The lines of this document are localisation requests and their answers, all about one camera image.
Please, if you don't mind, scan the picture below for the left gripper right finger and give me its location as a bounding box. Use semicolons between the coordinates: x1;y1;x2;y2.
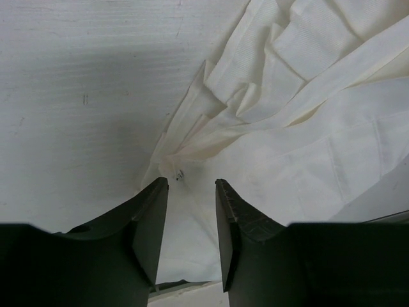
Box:
215;179;408;306

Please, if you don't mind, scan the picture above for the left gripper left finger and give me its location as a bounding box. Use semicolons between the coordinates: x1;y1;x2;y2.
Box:
1;177;169;306

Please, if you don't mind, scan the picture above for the white skirt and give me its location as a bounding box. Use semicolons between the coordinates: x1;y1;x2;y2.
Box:
142;1;408;284

